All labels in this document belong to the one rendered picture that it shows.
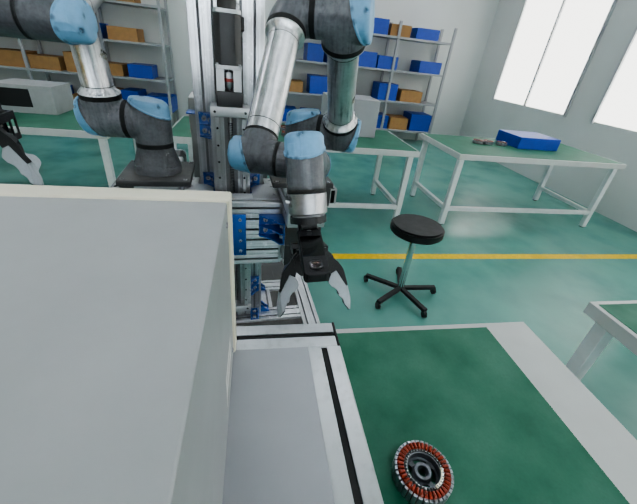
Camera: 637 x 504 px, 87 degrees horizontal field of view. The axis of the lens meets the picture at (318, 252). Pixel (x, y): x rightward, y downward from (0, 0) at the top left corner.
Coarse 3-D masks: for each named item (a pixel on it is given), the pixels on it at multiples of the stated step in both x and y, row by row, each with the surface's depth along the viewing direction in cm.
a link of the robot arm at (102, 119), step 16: (96, 16) 92; (80, 48) 92; (96, 48) 94; (80, 64) 95; (96, 64) 96; (80, 80) 98; (96, 80) 98; (112, 80) 102; (80, 96) 99; (96, 96) 99; (112, 96) 101; (80, 112) 101; (96, 112) 101; (112, 112) 102; (96, 128) 104; (112, 128) 104
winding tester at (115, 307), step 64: (0, 192) 28; (64, 192) 29; (128, 192) 31; (192, 192) 32; (0, 256) 21; (64, 256) 22; (128, 256) 23; (192, 256) 23; (0, 320) 17; (64, 320) 17; (128, 320) 18; (192, 320) 18; (0, 384) 14; (64, 384) 14; (128, 384) 14; (192, 384) 15; (0, 448) 12; (64, 448) 12; (128, 448) 12; (192, 448) 15
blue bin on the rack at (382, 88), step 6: (378, 84) 614; (384, 84) 609; (396, 84) 613; (372, 90) 646; (378, 90) 614; (384, 90) 614; (390, 90) 616; (396, 90) 617; (372, 96) 646; (378, 96) 618; (384, 96) 620; (390, 96) 621
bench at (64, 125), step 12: (12, 120) 262; (24, 120) 265; (36, 120) 269; (48, 120) 272; (60, 120) 276; (72, 120) 280; (24, 132) 250; (36, 132) 252; (48, 132) 253; (60, 132) 254; (72, 132) 255; (84, 132) 257; (108, 144) 271; (108, 156) 271; (108, 168) 276; (108, 180) 281
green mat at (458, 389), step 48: (384, 336) 99; (432, 336) 101; (480, 336) 103; (384, 384) 84; (432, 384) 86; (480, 384) 87; (528, 384) 89; (384, 432) 74; (432, 432) 75; (480, 432) 76; (528, 432) 77; (384, 480) 65; (432, 480) 66; (480, 480) 67; (528, 480) 68; (576, 480) 69
